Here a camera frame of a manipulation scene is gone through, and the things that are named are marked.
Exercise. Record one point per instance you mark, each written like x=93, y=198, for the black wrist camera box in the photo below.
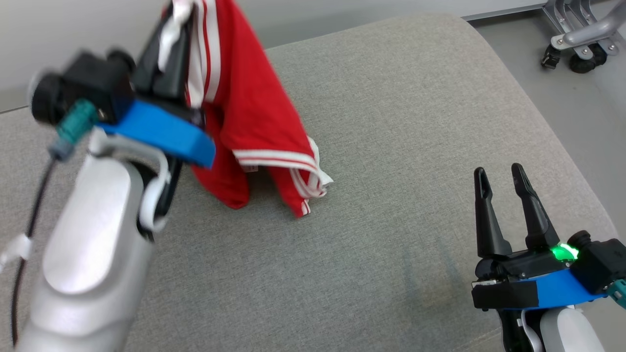
x=98, y=83
x=601, y=264

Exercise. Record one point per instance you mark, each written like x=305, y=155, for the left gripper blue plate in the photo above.
x=161, y=134

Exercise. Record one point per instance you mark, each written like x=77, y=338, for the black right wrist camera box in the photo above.
x=601, y=264

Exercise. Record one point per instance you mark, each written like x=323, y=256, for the grey metal chair base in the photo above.
x=587, y=32

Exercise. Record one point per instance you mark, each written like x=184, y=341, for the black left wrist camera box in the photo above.
x=98, y=83

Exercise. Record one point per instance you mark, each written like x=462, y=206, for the black left wrist cylinder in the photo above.
x=46, y=100

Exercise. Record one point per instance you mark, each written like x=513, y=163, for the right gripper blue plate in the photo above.
x=518, y=288

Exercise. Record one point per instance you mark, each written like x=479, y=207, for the red shirt with white stripes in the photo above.
x=249, y=107

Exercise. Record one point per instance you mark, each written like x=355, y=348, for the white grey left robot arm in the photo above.
x=88, y=254

